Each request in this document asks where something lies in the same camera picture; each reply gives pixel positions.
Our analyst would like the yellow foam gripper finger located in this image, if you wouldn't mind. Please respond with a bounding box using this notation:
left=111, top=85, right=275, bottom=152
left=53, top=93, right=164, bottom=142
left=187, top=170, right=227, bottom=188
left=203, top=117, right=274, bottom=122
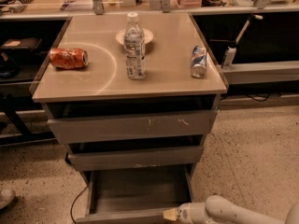
left=163, top=208, right=179, bottom=221

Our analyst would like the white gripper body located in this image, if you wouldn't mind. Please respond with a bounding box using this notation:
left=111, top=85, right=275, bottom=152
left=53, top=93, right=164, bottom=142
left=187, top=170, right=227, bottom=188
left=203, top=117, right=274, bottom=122
left=178, top=203, right=206, bottom=224

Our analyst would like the grey bottom drawer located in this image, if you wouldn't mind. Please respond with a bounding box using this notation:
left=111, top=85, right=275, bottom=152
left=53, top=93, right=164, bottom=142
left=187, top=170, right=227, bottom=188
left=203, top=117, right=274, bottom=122
left=76, top=165, right=192, bottom=224

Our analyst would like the grey drawer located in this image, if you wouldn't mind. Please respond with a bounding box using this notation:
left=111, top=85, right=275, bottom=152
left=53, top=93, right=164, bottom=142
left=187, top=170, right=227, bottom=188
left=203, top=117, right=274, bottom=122
left=69, top=146, right=203, bottom=171
left=49, top=110, right=217, bottom=144
left=76, top=165, right=192, bottom=224

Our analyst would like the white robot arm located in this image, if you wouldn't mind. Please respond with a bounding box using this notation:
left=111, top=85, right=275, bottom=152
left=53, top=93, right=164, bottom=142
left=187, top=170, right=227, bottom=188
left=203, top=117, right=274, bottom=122
left=163, top=195, right=299, bottom=224

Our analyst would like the grey drawer cabinet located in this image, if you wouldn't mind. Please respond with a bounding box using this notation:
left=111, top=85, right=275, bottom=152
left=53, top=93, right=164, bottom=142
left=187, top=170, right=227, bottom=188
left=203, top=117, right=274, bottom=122
left=29, top=12, right=229, bottom=224

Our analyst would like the grey top drawer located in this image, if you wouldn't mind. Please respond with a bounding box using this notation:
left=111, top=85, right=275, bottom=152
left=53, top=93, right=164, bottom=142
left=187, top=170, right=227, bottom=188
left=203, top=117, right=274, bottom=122
left=49, top=110, right=217, bottom=144

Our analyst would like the grey middle drawer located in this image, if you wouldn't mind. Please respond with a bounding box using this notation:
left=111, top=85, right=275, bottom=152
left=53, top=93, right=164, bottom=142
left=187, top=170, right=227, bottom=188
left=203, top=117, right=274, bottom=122
left=69, top=146, right=203, bottom=171

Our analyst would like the blue and silver soda can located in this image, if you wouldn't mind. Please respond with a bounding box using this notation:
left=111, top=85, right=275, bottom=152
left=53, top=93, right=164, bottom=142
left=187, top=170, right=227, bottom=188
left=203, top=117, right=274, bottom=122
left=191, top=46, right=206, bottom=78

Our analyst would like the white tube with nozzle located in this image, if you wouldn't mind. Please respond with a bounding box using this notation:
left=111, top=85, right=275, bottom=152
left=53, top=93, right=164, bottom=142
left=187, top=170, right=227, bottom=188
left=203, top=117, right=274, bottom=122
left=221, top=14, right=263, bottom=69

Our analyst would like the white shoe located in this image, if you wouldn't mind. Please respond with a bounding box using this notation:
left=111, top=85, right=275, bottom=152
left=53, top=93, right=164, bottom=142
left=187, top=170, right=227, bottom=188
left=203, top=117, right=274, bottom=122
left=0, top=189, right=16, bottom=210

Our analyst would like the clear plastic water bottle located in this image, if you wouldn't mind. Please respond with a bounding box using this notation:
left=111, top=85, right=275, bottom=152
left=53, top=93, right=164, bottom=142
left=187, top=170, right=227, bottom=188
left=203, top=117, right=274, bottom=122
left=123, top=12, right=145, bottom=79

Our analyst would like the small white plate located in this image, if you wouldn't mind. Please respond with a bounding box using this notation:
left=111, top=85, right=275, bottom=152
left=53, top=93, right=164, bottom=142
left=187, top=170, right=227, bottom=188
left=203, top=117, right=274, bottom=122
left=116, top=29, right=153, bottom=45

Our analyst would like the crushed orange soda can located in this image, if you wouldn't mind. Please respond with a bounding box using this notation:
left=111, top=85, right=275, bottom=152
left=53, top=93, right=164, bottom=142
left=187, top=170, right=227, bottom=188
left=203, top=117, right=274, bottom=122
left=50, top=49, right=89, bottom=70

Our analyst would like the black box on shelf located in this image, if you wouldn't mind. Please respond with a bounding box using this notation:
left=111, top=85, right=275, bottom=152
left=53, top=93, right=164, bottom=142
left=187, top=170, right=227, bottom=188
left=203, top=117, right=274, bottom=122
left=1, top=37, right=41, bottom=50

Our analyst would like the black floor cable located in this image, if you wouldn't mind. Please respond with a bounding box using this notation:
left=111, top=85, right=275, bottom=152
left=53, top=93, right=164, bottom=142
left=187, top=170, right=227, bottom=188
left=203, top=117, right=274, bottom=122
left=69, top=185, right=90, bottom=224

